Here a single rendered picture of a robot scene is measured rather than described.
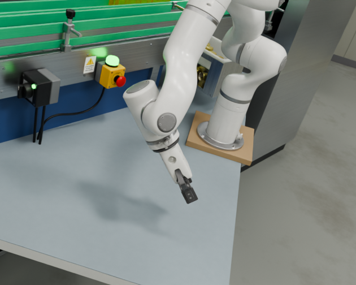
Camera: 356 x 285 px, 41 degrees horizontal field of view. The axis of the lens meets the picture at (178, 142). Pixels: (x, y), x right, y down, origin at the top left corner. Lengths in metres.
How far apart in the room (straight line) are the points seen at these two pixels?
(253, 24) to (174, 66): 0.43
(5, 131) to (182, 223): 0.62
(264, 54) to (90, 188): 0.71
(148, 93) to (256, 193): 1.97
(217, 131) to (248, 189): 1.28
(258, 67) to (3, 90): 0.81
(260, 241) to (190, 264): 1.39
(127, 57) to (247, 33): 0.47
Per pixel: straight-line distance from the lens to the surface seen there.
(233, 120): 1.73
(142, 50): 1.76
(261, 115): 2.80
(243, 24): 1.44
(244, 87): 1.67
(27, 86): 1.42
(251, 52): 1.62
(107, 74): 1.59
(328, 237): 2.94
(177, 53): 1.11
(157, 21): 1.79
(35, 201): 1.38
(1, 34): 1.39
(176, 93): 1.05
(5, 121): 1.55
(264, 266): 2.54
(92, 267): 1.23
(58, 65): 1.53
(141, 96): 1.09
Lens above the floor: 1.67
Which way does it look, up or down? 31 degrees down
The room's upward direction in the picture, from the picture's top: 17 degrees clockwise
